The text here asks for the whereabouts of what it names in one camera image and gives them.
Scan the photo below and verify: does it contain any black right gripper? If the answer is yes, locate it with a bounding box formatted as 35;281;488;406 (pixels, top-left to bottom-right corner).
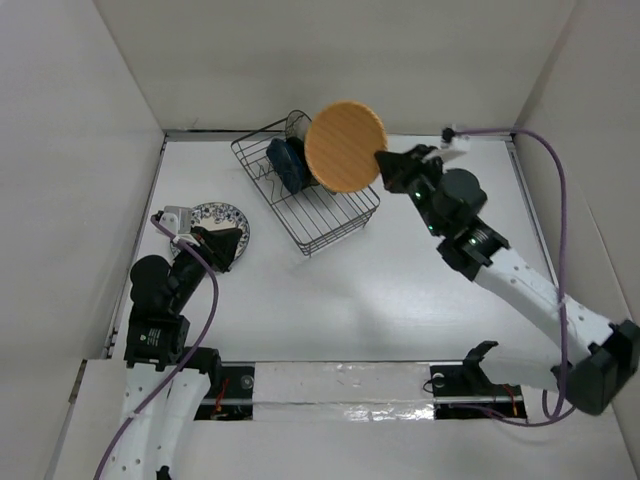
378;144;447;237

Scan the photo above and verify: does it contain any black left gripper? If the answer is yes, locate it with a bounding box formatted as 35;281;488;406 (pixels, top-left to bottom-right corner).
169;223;242;310

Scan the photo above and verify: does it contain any orange woven bamboo round plate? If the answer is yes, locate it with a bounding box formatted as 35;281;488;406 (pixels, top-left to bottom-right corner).
304;100;388;193

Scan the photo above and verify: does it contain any cream round plate tree drawing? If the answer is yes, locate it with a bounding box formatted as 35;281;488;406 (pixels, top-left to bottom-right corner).
284;110;311;141

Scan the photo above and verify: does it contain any dark blue leaf-shaped plate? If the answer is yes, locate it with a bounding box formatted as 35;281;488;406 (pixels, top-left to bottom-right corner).
266;138;306;195

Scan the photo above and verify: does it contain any black round bowl plate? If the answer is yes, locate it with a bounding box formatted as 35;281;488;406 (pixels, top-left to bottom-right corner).
286;136;318;188

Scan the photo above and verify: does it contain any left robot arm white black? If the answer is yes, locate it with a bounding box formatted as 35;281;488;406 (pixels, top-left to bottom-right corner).
94;227;242;479

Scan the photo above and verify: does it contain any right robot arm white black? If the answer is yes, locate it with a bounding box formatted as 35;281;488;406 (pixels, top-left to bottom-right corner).
374;144;639;416

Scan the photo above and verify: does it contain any blue white floral plate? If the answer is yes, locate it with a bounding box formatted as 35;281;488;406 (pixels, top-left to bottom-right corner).
169;202;250;264

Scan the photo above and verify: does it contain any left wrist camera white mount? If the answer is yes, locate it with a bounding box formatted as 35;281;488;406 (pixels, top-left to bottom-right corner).
151;205;192;237

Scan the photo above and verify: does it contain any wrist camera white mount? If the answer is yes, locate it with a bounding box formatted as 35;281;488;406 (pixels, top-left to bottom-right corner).
151;205;192;237
431;126;471;163

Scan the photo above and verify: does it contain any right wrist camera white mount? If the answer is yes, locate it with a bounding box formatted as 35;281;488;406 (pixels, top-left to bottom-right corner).
431;126;471;163

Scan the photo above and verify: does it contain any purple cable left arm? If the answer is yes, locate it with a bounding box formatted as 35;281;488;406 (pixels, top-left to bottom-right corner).
94;214;221;480

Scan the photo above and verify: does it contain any grey wire dish rack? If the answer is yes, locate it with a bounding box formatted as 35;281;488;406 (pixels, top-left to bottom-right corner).
231;115;380;256

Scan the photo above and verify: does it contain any silver front rail tape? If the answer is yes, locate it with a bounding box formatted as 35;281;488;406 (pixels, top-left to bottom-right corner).
196;361;527;422

